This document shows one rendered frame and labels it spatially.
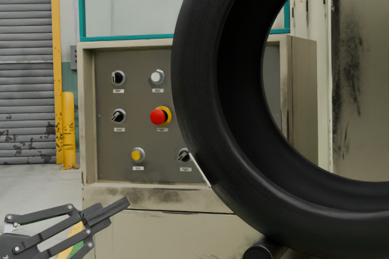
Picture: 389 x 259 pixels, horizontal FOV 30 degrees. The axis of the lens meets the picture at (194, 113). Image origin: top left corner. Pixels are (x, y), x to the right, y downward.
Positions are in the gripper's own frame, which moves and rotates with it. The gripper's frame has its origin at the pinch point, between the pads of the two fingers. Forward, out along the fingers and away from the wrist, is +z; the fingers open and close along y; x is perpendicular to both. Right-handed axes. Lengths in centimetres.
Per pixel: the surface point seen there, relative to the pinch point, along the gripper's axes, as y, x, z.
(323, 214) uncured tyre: 15.5, 14.3, 23.7
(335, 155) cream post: 10, -15, 48
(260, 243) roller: 15.3, 4.4, 17.4
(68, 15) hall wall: -315, -804, 284
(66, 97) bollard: -206, -784, 222
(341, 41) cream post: -8, -7, 57
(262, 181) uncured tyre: 7.4, 10.7, 19.7
